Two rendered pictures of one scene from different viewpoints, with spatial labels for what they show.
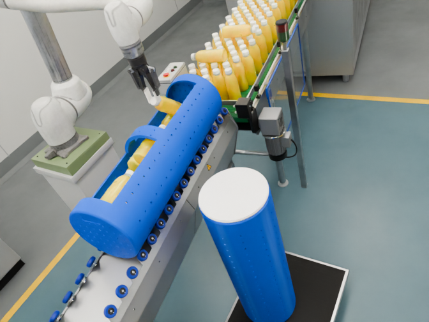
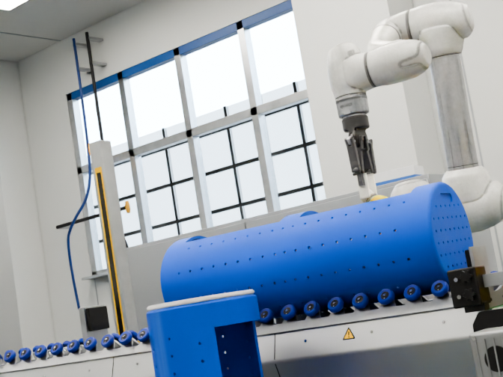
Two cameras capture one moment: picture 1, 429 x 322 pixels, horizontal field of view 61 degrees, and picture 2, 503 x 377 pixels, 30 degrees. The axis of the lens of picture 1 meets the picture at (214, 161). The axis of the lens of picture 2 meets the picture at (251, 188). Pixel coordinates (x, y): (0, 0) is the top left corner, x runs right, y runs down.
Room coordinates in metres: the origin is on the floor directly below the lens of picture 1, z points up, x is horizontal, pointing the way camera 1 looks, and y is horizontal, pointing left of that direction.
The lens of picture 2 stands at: (1.05, -2.44, 0.99)
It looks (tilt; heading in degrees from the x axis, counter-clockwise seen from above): 7 degrees up; 88
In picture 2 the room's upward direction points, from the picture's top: 9 degrees counter-clockwise
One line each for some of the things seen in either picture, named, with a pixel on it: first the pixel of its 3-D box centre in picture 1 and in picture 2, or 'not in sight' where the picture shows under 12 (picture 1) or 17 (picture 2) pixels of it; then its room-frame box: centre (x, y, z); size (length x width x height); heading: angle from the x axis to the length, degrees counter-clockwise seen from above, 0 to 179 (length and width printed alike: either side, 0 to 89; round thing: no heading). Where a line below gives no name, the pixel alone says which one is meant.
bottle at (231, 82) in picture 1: (232, 87); not in sight; (1.79, -0.23, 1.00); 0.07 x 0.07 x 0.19
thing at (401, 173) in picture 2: not in sight; (396, 178); (1.92, 1.98, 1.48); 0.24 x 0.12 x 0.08; 146
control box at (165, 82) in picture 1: (172, 78); not in sight; (2.02, 0.07, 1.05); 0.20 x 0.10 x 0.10; 145
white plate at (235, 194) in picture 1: (233, 193); (200, 300); (0.98, -0.03, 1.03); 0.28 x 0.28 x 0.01
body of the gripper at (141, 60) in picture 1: (139, 64); (357, 132); (1.48, 0.16, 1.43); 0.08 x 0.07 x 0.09; 55
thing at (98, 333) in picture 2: not in sight; (96, 329); (0.60, 0.71, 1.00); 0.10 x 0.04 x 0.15; 55
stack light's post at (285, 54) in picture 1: (296, 128); not in sight; (1.80, -0.57, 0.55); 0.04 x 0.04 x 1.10; 55
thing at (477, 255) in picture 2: not in sight; (478, 271); (1.69, -0.05, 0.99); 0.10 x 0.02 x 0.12; 55
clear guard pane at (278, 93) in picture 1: (288, 86); not in sight; (2.05, -0.64, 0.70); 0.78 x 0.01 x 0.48; 145
